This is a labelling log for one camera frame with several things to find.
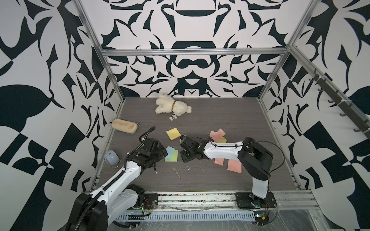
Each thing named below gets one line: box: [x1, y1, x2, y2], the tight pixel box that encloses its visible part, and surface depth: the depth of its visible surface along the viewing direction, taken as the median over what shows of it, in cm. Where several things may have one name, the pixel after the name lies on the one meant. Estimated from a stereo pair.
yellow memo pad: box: [165, 127, 182, 141], surface depth 101 cm
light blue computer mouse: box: [104, 149, 120, 166], surface depth 83 cm
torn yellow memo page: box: [219, 135, 227, 143], surface depth 98 cm
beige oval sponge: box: [111, 118, 139, 134], surface depth 101 cm
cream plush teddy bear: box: [155, 93, 192, 121], surface depth 107 cm
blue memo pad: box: [164, 145, 175, 160], surface depth 93 cm
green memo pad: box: [164, 149, 179, 163], surface depth 89 cm
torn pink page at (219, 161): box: [213, 157, 225, 167], surface depth 88 cm
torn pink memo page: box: [209, 128, 226, 143], surface depth 101 cm
